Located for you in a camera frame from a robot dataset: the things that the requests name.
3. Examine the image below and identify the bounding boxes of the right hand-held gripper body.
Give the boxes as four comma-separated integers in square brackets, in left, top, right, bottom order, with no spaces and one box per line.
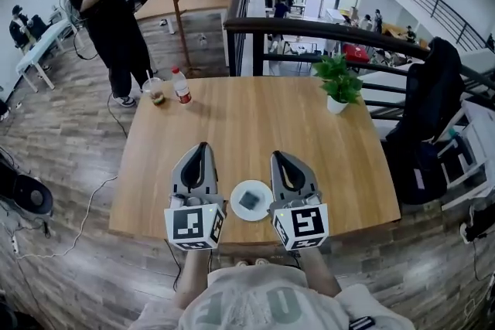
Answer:
[267,191,330,251]

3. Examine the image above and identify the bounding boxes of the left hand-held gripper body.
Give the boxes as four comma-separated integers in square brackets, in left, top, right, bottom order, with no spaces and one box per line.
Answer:
[163,191,227,251]

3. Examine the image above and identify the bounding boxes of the white round plate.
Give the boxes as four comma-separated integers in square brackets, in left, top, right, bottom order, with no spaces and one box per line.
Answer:
[230,179,274,222]

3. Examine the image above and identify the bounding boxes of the person's left forearm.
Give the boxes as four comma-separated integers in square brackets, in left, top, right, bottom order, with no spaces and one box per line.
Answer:
[172,247,213,310]

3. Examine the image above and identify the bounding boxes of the person's right forearm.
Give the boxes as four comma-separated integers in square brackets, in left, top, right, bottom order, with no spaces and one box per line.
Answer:
[300,247,342,298]

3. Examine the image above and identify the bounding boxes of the wooden table with white legs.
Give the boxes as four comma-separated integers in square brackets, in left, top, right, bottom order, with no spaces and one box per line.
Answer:
[108,76,402,247]

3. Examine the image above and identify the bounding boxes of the plastic bottle with red label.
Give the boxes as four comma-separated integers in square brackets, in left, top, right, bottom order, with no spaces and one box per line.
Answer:
[171,66,193,105]

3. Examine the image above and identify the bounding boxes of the person's white printed shirt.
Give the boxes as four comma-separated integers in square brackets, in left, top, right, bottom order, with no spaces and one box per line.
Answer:
[129,264,417,330]

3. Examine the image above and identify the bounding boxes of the clear plastic cup with straw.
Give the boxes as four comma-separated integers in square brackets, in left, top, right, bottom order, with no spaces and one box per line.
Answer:
[142,70,166,107]

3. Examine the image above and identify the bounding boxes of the green plant in white pot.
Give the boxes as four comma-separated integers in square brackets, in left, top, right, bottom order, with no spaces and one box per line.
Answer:
[312,53,364,115]

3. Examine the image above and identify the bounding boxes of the small black striped device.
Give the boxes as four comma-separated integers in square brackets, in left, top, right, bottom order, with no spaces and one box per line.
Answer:
[349,315,376,330]

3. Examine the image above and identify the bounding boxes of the red square object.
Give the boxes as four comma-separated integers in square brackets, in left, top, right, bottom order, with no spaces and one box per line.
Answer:
[342,43,372,63]

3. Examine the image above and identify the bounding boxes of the black office chair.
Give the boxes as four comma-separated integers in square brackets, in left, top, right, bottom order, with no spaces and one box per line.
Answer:
[384,36,467,206]

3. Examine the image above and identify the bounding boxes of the black round device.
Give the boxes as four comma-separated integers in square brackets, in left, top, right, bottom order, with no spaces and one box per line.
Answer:
[0,156,54,217]

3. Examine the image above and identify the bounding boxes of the black balcony railing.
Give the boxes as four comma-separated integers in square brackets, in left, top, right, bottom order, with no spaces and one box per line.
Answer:
[223,0,495,121]

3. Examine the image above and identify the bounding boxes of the wooden coat stand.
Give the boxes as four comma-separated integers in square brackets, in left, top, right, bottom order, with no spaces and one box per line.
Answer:
[154,0,193,69]

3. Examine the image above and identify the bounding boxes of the white desk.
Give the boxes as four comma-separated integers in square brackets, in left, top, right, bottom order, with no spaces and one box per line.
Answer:
[436,100,495,212]

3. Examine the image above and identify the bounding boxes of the white narrow table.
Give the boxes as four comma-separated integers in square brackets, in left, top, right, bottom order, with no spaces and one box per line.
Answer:
[15,19,80,94]

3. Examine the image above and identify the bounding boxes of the black stair railing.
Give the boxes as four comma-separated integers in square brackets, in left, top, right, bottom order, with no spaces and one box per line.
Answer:
[390,0,488,51]

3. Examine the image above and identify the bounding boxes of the black floor cable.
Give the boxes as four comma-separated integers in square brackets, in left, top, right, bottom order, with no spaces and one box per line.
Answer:
[164,239,183,293]

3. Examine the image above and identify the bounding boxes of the white floor cable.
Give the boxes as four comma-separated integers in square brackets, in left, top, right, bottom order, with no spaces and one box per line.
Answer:
[15,175,119,260]

